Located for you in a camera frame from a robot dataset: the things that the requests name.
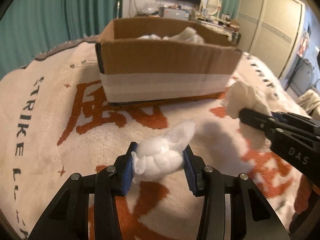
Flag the white sock pair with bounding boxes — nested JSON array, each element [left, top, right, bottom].
[[221, 81, 273, 151]]

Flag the small white sock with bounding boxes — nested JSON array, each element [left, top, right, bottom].
[[131, 120, 195, 184]]

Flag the white mesh laundry bag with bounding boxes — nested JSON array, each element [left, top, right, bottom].
[[138, 27, 205, 44]]

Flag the cream blanket with red characters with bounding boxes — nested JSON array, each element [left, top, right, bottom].
[[1, 42, 319, 239]]

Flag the white louvered wardrobe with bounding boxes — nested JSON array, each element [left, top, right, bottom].
[[236, 0, 305, 79]]

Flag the white dressing table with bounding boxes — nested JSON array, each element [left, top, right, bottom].
[[195, 11, 241, 46]]

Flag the oval vanity mirror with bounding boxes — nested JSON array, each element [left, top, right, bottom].
[[200, 0, 222, 18]]

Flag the grey mini fridge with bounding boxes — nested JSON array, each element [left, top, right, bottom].
[[159, 7, 189, 21]]

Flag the open cardboard box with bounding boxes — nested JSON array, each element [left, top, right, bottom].
[[95, 17, 242, 105]]

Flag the teal curtain left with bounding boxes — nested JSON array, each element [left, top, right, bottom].
[[1, 0, 122, 77]]

